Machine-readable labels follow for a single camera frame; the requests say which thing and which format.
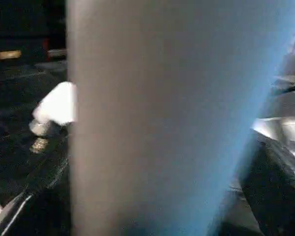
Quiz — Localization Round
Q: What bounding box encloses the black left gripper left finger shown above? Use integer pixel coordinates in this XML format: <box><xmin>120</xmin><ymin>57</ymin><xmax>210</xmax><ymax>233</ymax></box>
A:
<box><xmin>0</xmin><ymin>136</ymin><xmax>73</xmax><ymax>236</ymax></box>

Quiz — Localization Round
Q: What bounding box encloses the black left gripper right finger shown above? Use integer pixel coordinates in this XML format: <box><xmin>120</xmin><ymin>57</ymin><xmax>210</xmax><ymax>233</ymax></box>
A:
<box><xmin>232</xmin><ymin>136</ymin><xmax>295</xmax><ymax>236</ymax></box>

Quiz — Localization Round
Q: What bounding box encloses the white plastic table leg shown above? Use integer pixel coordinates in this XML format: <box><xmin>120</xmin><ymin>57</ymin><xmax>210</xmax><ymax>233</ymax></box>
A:
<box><xmin>65</xmin><ymin>0</ymin><xmax>295</xmax><ymax>236</ymax></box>

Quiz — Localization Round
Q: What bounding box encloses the small beige label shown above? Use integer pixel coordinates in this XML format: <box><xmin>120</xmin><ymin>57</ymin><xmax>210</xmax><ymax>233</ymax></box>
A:
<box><xmin>0</xmin><ymin>50</ymin><xmax>22</xmax><ymax>59</ymax></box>

